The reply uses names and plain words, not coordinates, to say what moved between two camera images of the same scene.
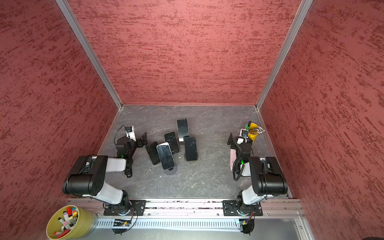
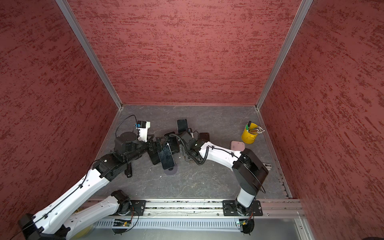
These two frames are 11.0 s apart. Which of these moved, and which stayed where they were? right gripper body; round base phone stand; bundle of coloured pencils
Moved: right gripper body
Stayed: round base phone stand; bundle of coloured pencils
